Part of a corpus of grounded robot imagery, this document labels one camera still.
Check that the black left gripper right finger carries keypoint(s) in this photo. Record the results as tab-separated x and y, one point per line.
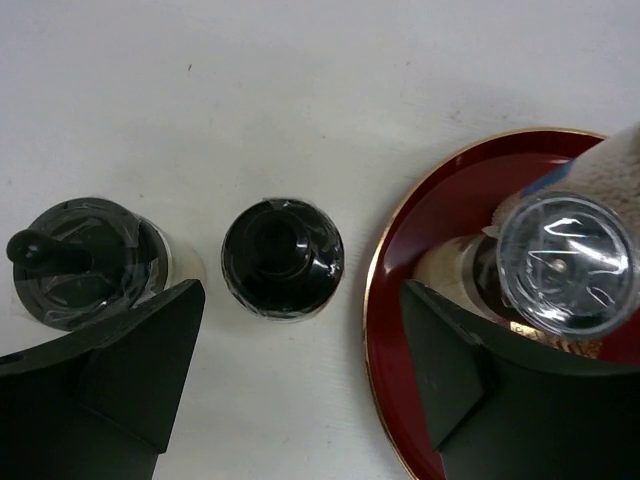
498	405

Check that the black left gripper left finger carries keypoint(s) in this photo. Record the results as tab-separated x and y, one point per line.
100	402

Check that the tall grinder clear cap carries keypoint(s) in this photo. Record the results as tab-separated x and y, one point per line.
562	269

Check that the bead jar silver lid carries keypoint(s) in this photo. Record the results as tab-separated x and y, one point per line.
607	172

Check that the red round tray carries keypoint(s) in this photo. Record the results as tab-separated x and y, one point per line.
457	199

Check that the wide jar black handle lid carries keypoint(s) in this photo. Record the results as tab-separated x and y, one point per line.
88	258

